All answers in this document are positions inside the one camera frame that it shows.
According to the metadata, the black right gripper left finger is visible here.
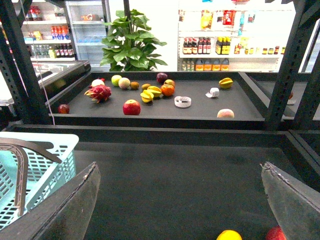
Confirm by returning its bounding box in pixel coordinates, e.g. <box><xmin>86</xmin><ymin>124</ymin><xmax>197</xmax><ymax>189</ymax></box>
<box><xmin>0</xmin><ymin>162</ymin><xmax>101</xmax><ymax>240</ymax></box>

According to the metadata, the pink peach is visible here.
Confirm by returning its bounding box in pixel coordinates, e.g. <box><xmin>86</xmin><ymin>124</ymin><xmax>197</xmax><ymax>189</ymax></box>
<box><xmin>217</xmin><ymin>108</ymin><xmax>235</xmax><ymax>119</ymax></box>

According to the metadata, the yellow starfruit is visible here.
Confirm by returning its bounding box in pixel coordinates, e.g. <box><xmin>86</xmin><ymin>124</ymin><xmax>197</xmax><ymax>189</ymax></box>
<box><xmin>147</xmin><ymin>85</ymin><xmax>162</xmax><ymax>98</ymax></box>
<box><xmin>218</xmin><ymin>77</ymin><xmax>234</xmax><ymax>89</ymax></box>
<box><xmin>140</xmin><ymin>90</ymin><xmax>154</xmax><ymax>103</ymax></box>

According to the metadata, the yellow orange mango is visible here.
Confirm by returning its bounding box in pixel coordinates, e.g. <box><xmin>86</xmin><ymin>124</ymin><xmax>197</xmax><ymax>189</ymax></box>
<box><xmin>216</xmin><ymin>229</ymin><xmax>242</xmax><ymax>240</ymax></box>

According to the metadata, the yellow starfruit back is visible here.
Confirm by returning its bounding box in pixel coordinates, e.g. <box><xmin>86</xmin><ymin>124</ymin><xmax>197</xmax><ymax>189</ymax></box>
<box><xmin>147</xmin><ymin>85</ymin><xmax>162</xmax><ymax>98</ymax></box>

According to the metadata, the black shelf post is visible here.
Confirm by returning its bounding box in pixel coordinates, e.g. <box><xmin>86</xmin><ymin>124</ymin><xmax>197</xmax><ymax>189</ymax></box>
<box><xmin>265</xmin><ymin>0</ymin><xmax>320</xmax><ymax>131</ymax></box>
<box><xmin>0</xmin><ymin>0</ymin><xmax>52</xmax><ymax>125</ymax></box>

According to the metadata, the red yellow apple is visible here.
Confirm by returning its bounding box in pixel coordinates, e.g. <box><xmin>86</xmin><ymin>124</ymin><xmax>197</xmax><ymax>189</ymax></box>
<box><xmin>163</xmin><ymin>79</ymin><xmax>176</xmax><ymax>87</ymax></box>

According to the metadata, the yellow starfruit far right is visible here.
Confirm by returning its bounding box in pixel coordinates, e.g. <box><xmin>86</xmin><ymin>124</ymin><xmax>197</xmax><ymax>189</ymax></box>
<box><xmin>218</xmin><ymin>77</ymin><xmax>234</xmax><ymax>89</ymax></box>

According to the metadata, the orange persimmon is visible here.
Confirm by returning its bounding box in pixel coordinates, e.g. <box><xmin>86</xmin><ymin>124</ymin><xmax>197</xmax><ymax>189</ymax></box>
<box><xmin>160</xmin><ymin>84</ymin><xmax>175</xmax><ymax>97</ymax></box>

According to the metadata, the white dragon fruit half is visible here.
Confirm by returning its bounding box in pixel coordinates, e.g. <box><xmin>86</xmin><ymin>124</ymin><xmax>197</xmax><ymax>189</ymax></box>
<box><xmin>89</xmin><ymin>78</ymin><xmax>105</xmax><ymax>88</ymax></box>

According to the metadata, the small white tape roll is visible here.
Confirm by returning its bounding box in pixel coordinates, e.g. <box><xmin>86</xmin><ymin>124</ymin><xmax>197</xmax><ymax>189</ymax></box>
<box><xmin>205</xmin><ymin>87</ymin><xmax>220</xmax><ymax>98</ymax></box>

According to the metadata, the dark purple plum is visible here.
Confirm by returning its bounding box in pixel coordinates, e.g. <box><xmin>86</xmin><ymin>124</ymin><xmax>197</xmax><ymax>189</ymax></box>
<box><xmin>156</xmin><ymin>72</ymin><xmax>168</xmax><ymax>84</ymax></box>

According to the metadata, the yellow starfruit front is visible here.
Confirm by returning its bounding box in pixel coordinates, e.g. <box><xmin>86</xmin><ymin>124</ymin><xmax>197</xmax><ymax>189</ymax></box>
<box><xmin>140</xmin><ymin>90</ymin><xmax>154</xmax><ymax>103</ymax></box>

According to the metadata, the red apple near gripper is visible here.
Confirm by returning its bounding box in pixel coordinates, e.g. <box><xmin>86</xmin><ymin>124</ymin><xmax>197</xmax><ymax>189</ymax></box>
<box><xmin>265</xmin><ymin>225</ymin><xmax>287</xmax><ymax>240</ymax></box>

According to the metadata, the grey basket handle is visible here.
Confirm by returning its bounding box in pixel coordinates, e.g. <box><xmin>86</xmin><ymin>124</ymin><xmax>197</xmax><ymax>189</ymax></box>
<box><xmin>0</xmin><ymin>137</ymin><xmax>62</xmax><ymax>217</ymax></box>

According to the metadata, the black shelf post left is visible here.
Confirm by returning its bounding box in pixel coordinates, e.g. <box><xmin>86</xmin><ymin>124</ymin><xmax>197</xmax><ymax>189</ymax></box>
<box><xmin>0</xmin><ymin>0</ymin><xmax>52</xmax><ymax>125</ymax></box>

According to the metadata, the green apple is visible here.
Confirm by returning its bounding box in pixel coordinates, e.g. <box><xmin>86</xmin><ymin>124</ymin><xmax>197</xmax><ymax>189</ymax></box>
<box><xmin>111</xmin><ymin>74</ymin><xmax>122</xmax><ymax>87</ymax></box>

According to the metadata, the light blue plastic basket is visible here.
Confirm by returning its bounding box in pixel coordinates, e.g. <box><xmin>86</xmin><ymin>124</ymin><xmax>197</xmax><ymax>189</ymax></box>
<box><xmin>0</xmin><ymin>131</ymin><xmax>79</xmax><ymax>229</ymax></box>

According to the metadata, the black shelf post right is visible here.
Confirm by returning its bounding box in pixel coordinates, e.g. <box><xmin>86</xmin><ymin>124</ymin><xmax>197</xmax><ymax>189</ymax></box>
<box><xmin>265</xmin><ymin>0</ymin><xmax>320</xmax><ymax>131</ymax></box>

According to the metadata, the pale round melon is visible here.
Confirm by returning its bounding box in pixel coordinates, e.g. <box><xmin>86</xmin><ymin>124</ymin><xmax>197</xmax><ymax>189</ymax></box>
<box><xmin>118</xmin><ymin>77</ymin><xmax>131</xmax><ymax>90</ymax></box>

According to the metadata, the small dark red apple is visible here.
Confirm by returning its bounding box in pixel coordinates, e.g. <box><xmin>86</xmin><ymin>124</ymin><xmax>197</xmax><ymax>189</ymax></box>
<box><xmin>57</xmin><ymin>104</ymin><xmax>70</xmax><ymax>114</ymax></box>

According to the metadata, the white grocery shelf right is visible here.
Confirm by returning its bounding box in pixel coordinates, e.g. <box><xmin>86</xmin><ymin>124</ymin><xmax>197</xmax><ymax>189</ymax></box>
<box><xmin>177</xmin><ymin>0</ymin><xmax>296</xmax><ymax>72</ymax></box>

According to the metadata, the white grocery shelf left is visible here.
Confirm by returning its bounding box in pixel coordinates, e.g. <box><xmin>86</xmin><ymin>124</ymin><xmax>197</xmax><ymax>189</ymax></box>
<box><xmin>12</xmin><ymin>0</ymin><xmax>76</xmax><ymax>62</ymax></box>

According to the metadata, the large red apple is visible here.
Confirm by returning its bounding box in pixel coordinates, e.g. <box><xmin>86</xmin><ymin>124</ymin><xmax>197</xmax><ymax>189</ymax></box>
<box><xmin>122</xmin><ymin>99</ymin><xmax>141</xmax><ymax>116</ymax></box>

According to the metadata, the pink dragon fruit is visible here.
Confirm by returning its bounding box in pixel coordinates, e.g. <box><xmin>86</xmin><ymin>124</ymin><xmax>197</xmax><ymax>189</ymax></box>
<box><xmin>84</xmin><ymin>84</ymin><xmax>112</xmax><ymax>104</ymax></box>

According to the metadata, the white grocery shelf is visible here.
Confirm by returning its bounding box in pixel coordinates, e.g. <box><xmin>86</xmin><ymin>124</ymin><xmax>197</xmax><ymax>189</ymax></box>
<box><xmin>177</xmin><ymin>0</ymin><xmax>296</xmax><ymax>72</ymax></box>
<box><xmin>12</xmin><ymin>0</ymin><xmax>76</xmax><ymax>62</ymax></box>

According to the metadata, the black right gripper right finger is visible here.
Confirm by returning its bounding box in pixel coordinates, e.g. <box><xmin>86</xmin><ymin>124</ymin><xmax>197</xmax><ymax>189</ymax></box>
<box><xmin>261</xmin><ymin>162</ymin><xmax>320</xmax><ymax>240</ymax></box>

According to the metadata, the glass door refrigerator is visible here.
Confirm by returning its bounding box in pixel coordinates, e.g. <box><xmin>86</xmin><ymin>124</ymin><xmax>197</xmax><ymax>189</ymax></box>
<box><xmin>65</xmin><ymin>0</ymin><xmax>110</xmax><ymax>72</ymax></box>

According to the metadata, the green potted plant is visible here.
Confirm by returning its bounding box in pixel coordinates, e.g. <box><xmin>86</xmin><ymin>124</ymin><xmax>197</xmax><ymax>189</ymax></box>
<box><xmin>100</xmin><ymin>9</ymin><xmax>167</xmax><ymax>72</ymax></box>

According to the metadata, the brown kiwi left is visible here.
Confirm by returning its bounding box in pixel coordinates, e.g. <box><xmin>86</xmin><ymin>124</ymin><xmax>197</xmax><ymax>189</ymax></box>
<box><xmin>130</xmin><ymin>81</ymin><xmax>140</xmax><ymax>90</ymax></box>

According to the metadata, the black display tray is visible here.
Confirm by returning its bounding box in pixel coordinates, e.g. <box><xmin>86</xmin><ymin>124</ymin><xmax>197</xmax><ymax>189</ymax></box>
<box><xmin>49</xmin><ymin>71</ymin><xmax>268</xmax><ymax>130</ymax></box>

